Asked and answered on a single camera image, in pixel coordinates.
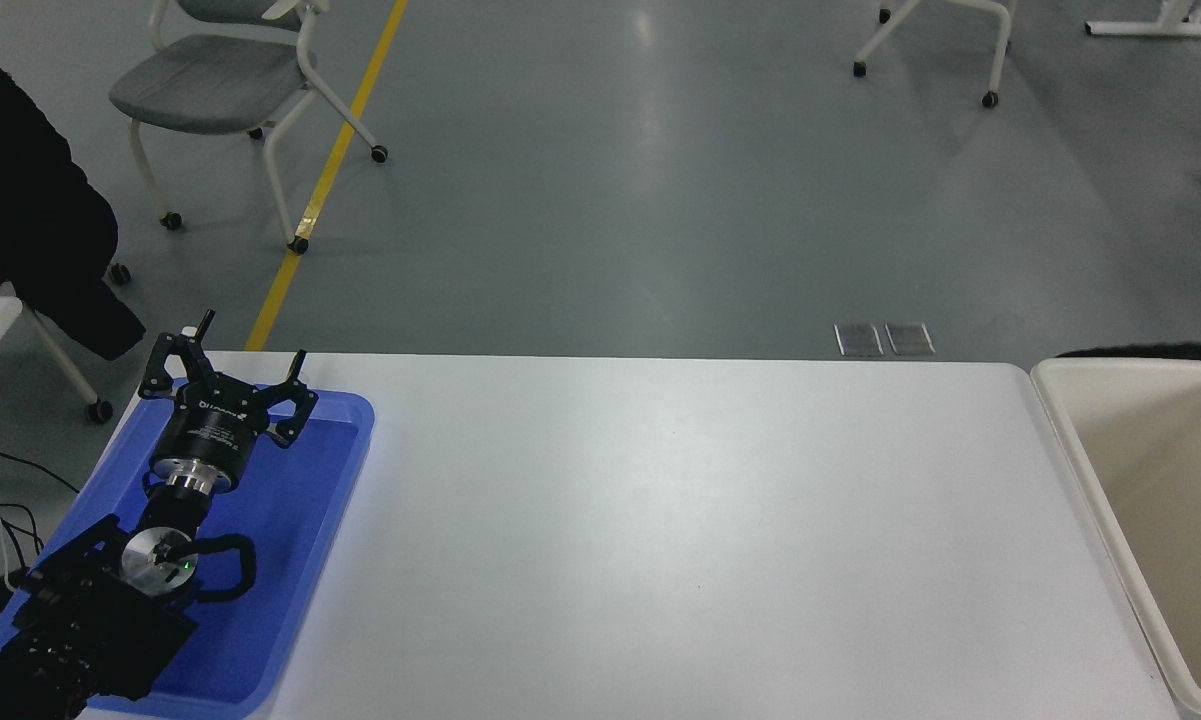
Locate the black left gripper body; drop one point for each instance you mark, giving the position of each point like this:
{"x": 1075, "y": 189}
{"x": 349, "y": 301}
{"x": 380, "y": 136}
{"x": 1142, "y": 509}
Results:
{"x": 210, "y": 428}

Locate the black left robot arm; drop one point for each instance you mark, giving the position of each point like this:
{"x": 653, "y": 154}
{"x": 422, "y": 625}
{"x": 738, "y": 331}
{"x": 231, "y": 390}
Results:
{"x": 85, "y": 625}

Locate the blue plastic tray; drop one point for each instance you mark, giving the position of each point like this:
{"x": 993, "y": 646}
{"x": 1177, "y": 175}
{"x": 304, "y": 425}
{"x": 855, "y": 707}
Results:
{"x": 290, "y": 520}

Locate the white chair with castors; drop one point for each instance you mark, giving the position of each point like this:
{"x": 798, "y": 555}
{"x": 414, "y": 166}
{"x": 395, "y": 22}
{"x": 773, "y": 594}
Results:
{"x": 60, "y": 365}

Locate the person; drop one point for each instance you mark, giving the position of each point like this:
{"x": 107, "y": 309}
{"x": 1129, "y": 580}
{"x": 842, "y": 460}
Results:
{"x": 20, "y": 210}

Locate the metal floor plate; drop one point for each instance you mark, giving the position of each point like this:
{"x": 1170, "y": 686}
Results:
{"x": 858, "y": 340}
{"x": 910, "y": 338}

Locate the white leg wheeled chair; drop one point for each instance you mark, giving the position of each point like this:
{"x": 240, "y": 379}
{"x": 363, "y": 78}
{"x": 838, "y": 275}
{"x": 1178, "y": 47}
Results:
{"x": 990, "y": 50}

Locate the large pale plastic bin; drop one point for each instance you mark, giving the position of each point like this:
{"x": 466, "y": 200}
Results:
{"x": 1150, "y": 470}

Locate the low black fuzzy object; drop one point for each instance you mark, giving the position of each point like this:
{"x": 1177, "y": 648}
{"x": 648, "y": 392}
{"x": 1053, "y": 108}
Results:
{"x": 1160, "y": 352}

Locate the grey seat white frame chair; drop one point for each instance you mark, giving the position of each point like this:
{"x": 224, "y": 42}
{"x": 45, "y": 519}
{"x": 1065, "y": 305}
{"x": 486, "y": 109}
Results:
{"x": 210, "y": 85}

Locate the white desk base frame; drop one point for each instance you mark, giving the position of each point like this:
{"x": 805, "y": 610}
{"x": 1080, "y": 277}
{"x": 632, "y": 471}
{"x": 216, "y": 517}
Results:
{"x": 1160, "y": 28}

